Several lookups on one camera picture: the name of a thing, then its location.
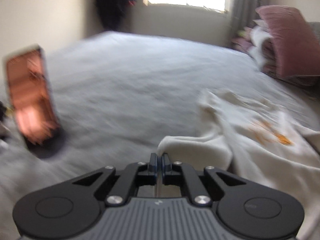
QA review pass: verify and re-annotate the cream white shirt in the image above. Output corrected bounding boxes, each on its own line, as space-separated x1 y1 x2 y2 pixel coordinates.
157 90 319 239

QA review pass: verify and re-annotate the grey bed sheet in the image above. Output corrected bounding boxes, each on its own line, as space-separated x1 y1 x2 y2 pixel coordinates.
1 32 319 239

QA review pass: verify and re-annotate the orange smartphone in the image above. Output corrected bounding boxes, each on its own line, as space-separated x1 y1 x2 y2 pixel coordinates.
4 44 61 150

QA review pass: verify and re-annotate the folded grey blanket pile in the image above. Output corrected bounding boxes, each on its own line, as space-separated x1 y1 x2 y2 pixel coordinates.
231 20 319 87

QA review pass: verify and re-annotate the pink pillow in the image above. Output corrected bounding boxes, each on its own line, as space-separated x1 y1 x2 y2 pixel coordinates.
256 5 319 79

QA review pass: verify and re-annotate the dark navy jacket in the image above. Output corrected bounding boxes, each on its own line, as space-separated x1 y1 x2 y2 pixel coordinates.
94 0 136 31

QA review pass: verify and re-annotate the grey curtain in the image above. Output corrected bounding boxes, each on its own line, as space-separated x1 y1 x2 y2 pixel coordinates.
227 0 270 48

